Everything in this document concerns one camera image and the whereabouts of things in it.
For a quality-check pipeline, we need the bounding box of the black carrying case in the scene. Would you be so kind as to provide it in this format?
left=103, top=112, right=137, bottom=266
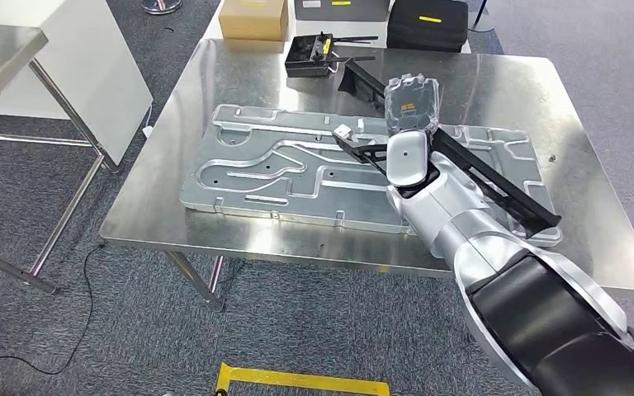
left=386, top=0, right=470, bottom=54

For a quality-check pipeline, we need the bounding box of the brown cardboard box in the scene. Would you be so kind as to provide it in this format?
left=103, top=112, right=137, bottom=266
left=218, top=0, right=290, bottom=42

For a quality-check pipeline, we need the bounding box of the black plastic plate frame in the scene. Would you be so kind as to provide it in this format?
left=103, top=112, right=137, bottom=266
left=337, top=59, right=562, bottom=239

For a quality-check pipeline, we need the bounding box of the grey stamped metal panel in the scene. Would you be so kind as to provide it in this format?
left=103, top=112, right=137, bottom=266
left=180, top=103, right=564, bottom=248

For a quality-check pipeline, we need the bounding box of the grey case with yellow label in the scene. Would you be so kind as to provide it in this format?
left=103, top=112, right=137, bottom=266
left=294, top=0, right=393, bottom=23

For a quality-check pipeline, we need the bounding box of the black remote controller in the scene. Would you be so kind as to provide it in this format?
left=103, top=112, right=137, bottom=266
left=284, top=31, right=378, bottom=78

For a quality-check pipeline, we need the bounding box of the black floor cable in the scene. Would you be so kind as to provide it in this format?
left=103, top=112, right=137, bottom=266
left=0, top=243, right=105, bottom=378

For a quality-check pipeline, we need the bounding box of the black camera bracket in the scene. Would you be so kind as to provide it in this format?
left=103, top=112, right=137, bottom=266
left=332, top=134, right=392, bottom=165

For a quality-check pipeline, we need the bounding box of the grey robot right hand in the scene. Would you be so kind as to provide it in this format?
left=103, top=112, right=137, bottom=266
left=383, top=73, right=442, bottom=138

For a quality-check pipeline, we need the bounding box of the white board panel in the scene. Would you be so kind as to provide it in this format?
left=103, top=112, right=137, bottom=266
left=0, top=0, right=154, bottom=166

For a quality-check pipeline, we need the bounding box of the chrome round stanchion base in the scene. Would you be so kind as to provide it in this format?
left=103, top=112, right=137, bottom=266
left=141, top=0, right=183, bottom=16

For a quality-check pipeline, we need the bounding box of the thin black stand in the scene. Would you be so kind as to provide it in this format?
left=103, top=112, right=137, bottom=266
left=469, top=0, right=494, bottom=34

